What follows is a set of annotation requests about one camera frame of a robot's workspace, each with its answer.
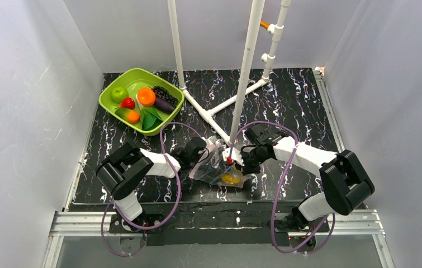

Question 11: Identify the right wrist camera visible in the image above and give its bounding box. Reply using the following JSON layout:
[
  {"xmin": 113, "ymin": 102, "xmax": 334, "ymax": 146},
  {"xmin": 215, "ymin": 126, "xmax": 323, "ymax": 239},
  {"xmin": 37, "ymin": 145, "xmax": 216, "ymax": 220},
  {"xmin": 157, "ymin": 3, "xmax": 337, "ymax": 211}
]
[{"xmin": 222, "ymin": 148, "xmax": 244, "ymax": 166}]

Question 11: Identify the fake dark grapes bunch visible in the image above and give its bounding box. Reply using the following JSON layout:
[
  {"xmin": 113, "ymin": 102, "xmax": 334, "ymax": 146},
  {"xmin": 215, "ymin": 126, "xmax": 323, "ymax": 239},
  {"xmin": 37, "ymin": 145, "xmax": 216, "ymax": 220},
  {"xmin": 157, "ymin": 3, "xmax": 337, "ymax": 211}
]
[{"xmin": 152, "ymin": 86, "xmax": 178, "ymax": 105}]

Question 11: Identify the fake red tomato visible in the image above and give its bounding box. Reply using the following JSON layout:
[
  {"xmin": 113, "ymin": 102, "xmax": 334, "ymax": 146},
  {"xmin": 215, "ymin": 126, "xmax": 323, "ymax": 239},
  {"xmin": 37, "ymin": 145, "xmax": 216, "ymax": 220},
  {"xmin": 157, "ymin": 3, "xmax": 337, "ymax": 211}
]
[{"xmin": 119, "ymin": 97, "xmax": 136, "ymax": 109}]

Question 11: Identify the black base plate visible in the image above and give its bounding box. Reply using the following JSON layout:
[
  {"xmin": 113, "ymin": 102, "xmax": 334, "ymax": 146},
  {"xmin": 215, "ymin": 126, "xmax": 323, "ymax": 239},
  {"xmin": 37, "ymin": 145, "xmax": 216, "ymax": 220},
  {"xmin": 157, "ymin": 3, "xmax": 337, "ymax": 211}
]
[{"xmin": 108, "ymin": 199, "xmax": 345, "ymax": 247}]

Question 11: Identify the white PVC pipe frame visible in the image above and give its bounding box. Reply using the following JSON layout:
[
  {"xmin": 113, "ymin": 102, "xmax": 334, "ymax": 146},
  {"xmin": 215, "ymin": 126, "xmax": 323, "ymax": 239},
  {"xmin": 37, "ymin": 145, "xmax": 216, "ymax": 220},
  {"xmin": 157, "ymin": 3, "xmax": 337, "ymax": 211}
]
[{"xmin": 167, "ymin": 0, "xmax": 292, "ymax": 146}]

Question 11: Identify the fake mango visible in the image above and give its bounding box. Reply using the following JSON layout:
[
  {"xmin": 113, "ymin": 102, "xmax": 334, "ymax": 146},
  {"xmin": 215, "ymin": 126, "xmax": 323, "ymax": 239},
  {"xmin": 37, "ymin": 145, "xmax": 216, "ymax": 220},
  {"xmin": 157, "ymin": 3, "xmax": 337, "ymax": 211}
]
[{"xmin": 115, "ymin": 108, "xmax": 140, "ymax": 124}]

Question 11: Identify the fake green apple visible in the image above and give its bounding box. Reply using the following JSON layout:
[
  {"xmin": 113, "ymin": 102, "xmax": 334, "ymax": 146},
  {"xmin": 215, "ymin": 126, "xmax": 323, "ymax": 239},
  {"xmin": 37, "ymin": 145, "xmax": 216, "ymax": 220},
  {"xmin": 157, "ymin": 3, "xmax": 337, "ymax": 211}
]
[{"xmin": 110, "ymin": 87, "xmax": 129, "ymax": 104}]

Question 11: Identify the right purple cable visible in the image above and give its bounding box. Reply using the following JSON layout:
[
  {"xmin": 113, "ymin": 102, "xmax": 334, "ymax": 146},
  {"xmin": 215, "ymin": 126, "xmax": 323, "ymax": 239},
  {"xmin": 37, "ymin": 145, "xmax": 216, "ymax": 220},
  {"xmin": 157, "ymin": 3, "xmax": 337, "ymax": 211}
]
[{"xmin": 227, "ymin": 121, "xmax": 336, "ymax": 255}]

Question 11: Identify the fake bok choy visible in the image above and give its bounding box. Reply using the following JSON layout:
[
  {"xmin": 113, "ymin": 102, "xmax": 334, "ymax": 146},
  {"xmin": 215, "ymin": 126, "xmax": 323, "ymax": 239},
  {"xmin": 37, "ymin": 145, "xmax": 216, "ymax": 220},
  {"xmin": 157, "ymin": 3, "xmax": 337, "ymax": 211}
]
[{"xmin": 138, "ymin": 102, "xmax": 163, "ymax": 131}]

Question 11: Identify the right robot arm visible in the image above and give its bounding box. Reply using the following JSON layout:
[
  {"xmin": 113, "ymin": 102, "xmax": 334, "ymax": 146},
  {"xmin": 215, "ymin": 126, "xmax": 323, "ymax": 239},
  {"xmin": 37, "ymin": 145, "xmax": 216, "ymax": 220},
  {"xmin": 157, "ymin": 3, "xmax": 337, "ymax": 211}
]
[{"xmin": 240, "ymin": 123, "xmax": 375, "ymax": 228}]

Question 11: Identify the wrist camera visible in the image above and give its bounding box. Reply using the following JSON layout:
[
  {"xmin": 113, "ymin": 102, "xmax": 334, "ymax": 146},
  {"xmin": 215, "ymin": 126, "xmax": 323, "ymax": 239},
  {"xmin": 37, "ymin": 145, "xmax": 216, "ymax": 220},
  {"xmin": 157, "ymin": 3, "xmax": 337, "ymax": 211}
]
[
  {"xmin": 222, "ymin": 148, "xmax": 244, "ymax": 166},
  {"xmin": 205, "ymin": 136, "xmax": 220, "ymax": 151}
]

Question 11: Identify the fake yellow pear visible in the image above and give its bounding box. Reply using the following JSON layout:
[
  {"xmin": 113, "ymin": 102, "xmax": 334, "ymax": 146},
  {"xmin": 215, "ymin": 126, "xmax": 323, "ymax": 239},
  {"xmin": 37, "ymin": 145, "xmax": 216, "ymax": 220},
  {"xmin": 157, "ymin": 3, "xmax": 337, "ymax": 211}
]
[{"xmin": 221, "ymin": 168, "xmax": 243, "ymax": 186}]

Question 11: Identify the green plastic tray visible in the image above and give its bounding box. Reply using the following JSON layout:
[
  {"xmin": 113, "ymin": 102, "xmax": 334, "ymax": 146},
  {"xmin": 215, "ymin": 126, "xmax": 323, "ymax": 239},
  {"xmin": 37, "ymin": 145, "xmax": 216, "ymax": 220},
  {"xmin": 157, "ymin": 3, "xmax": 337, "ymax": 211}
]
[{"xmin": 98, "ymin": 68, "xmax": 184, "ymax": 136}]

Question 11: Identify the purple cable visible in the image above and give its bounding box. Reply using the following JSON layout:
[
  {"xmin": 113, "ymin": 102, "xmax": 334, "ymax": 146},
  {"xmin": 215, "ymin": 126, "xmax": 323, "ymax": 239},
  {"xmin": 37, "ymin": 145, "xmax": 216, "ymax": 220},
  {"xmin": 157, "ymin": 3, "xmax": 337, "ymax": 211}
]
[
  {"xmin": 100, "ymin": 122, "xmax": 204, "ymax": 257},
  {"xmin": 227, "ymin": 121, "xmax": 336, "ymax": 255}
]

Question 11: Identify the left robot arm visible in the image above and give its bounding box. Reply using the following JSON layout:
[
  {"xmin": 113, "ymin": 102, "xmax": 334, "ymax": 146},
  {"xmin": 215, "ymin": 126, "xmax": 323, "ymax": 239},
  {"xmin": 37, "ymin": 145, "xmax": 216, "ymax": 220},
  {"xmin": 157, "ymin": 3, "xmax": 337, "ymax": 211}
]
[{"xmin": 95, "ymin": 137, "xmax": 216, "ymax": 222}]

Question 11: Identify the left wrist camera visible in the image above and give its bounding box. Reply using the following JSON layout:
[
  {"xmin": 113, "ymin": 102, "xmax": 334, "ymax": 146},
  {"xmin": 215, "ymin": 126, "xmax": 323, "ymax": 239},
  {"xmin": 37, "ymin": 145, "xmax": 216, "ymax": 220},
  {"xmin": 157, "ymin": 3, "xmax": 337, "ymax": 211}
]
[{"xmin": 205, "ymin": 136, "xmax": 220, "ymax": 151}]

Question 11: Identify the fake orange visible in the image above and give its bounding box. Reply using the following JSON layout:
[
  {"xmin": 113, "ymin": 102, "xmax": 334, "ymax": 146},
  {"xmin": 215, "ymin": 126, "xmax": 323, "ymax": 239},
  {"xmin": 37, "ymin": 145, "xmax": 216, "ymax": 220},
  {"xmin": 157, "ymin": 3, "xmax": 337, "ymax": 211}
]
[{"xmin": 136, "ymin": 87, "xmax": 156, "ymax": 107}]

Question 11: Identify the fake purple eggplant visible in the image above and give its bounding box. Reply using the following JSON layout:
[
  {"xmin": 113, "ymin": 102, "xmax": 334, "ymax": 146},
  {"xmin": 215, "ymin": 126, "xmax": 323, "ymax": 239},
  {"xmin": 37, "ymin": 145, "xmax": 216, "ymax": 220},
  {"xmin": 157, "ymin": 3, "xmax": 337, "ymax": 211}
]
[{"xmin": 153, "ymin": 98, "xmax": 176, "ymax": 114}]

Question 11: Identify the clear zip top bag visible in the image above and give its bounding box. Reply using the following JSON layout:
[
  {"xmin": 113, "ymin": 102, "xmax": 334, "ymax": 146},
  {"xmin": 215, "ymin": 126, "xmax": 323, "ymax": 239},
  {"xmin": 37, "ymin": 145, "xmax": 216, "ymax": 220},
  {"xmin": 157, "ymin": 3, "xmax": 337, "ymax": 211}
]
[{"xmin": 188, "ymin": 136, "xmax": 251, "ymax": 188}]

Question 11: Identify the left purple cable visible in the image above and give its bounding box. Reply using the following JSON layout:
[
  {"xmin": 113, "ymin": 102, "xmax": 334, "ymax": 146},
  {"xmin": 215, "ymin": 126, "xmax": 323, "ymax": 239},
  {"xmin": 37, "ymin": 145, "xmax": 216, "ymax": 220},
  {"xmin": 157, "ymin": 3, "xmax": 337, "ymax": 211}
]
[{"xmin": 100, "ymin": 122, "xmax": 204, "ymax": 257}]

